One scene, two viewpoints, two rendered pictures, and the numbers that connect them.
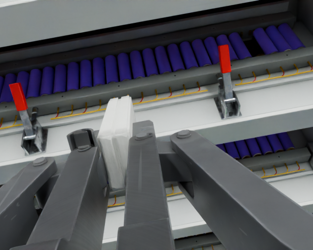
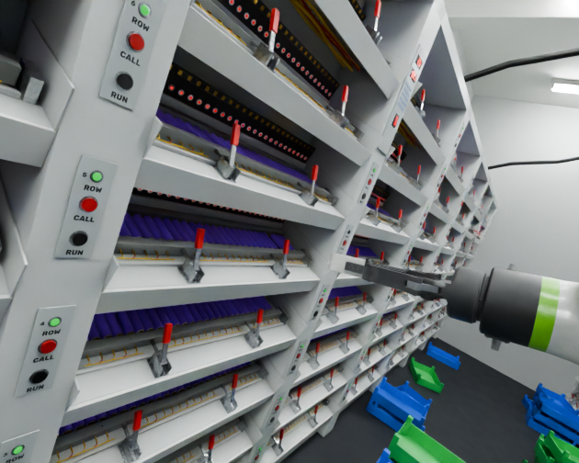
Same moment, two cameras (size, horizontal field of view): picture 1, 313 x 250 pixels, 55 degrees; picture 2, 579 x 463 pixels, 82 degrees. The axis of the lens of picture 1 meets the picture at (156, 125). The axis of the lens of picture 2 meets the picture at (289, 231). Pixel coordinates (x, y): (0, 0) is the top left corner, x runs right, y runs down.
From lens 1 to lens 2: 0.56 m
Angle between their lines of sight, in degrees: 57
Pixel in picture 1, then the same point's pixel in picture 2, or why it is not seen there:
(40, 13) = (255, 198)
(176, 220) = (226, 354)
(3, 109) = (162, 244)
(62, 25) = (255, 207)
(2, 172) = (165, 295)
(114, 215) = (182, 352)
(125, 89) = (234, 251)
